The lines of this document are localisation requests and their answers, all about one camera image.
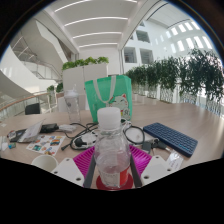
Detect black chair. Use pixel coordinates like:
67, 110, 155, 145
24, 102, 42, 116

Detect white label tag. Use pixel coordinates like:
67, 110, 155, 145
165, 151, 185, 171

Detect glass balcony railing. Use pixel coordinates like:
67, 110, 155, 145
0, 90, 58, 122

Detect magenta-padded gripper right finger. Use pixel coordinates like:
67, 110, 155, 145
128, 143, 175, 189

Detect green cat-print tote bag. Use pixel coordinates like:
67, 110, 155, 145
83, 74, 134, 124

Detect clear plastic water bottle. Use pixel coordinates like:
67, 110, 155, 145
93, 106, 132, 190

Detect white chair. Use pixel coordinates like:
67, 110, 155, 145
56, 96, 68, 113

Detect black power adapter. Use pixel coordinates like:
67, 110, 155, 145
39, 122, 60, 134

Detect dark blue keyboard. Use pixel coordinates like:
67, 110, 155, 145
142, 122, 199, 159

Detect white cabinet with plants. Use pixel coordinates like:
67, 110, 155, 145
61, 56, 110, 98

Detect white grid-pattern mug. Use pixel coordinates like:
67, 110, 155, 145
31, 154, 60, 174

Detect clear lidded tumbler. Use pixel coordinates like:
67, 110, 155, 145
63, 87, 82, 125

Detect black cable tangle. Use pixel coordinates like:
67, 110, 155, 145
60, 121, 147, 152

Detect white charger block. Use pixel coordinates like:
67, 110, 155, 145
57, 123, 78, 134

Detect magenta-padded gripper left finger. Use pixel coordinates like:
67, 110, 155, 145
51, 146, 98, 190

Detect green hedge planter row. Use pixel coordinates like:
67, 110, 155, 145
125, 47, 224, 116

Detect black folder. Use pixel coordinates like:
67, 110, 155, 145
6, 127, 28, 143

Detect ceiling light strips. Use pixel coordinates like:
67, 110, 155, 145
54, 0, 139, 50

